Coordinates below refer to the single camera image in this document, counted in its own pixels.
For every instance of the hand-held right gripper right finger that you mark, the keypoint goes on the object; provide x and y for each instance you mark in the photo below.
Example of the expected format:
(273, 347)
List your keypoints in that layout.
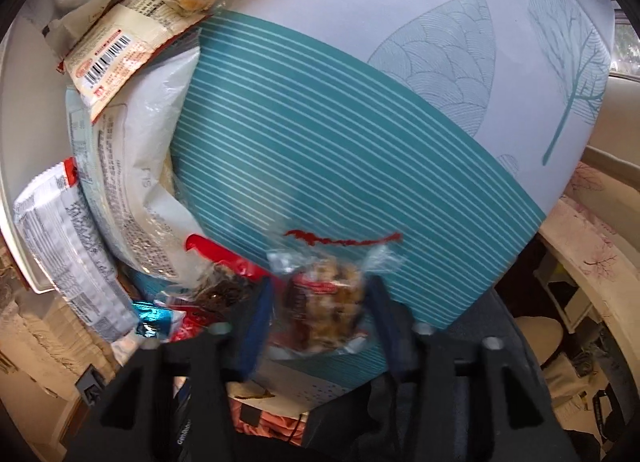
(387, 327)

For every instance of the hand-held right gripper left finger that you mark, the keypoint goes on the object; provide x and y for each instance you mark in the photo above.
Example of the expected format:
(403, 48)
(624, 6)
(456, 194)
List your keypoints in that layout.
(255, 327)

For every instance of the clear red label nut packet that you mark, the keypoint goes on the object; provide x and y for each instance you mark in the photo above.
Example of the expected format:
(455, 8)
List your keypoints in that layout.
(325, 302)

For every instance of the blue foil candy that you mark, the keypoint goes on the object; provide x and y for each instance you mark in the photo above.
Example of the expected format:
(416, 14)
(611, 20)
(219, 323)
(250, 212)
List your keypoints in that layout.
(150, 320)

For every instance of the white red text snack packet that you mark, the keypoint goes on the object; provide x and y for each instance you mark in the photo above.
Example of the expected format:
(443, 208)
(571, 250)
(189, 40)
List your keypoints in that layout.
(70, 252)

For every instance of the large white blue cracker bag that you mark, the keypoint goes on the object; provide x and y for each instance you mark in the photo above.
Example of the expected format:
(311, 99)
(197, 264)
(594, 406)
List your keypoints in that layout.
(135, 166)

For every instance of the white plastic storage box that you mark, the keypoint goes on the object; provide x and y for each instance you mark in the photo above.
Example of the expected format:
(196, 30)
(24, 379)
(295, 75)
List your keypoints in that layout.
(25, 141)

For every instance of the cream red-edged snack packet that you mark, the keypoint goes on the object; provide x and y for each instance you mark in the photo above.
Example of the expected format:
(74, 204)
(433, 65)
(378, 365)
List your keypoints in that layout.
(115, 51)

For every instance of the dark phone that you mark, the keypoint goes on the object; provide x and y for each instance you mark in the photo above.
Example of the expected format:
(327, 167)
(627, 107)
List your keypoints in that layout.
(250, 414)

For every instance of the pink cloth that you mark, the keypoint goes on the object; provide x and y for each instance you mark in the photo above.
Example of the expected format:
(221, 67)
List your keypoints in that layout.
(275, 426)

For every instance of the beige round stool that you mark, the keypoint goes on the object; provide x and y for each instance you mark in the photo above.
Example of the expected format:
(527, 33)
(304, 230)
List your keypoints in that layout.
(537, 337)

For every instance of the cream floral curtain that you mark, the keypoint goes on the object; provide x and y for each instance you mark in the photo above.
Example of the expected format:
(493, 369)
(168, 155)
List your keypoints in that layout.
(585, 237)

